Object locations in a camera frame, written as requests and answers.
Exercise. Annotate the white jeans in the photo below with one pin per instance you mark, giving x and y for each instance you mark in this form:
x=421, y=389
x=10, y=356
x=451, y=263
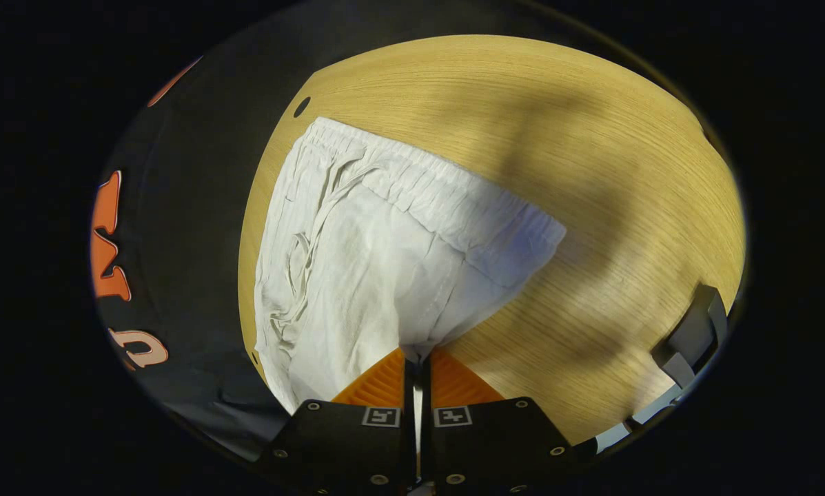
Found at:
x=384, y=275

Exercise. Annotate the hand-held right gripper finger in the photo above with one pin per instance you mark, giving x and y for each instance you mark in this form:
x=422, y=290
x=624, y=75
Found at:
x=409, y=413
x=426, y=393

